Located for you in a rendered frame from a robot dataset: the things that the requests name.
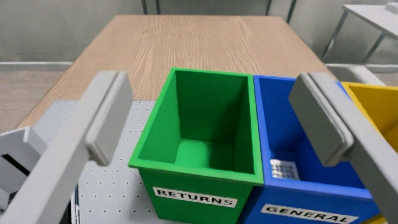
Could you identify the blue open-top bin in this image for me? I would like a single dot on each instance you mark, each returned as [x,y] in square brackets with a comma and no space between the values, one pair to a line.
[287,141]

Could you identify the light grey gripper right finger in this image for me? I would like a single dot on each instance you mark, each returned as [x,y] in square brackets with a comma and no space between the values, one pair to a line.
[338,131]

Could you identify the yellow open bin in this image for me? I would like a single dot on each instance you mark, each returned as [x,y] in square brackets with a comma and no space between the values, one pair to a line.
[381,105]

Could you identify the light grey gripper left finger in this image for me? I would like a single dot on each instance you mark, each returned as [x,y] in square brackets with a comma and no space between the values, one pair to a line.
[90,133]

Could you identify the white well plate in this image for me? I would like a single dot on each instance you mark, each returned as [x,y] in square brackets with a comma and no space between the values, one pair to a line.
[284,170]

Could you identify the green returns bin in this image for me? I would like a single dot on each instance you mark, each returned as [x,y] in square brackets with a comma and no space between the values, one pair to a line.
[203,125]

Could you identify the grey flat base plate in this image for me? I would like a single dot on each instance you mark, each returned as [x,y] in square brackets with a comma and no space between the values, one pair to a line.
[114,194]

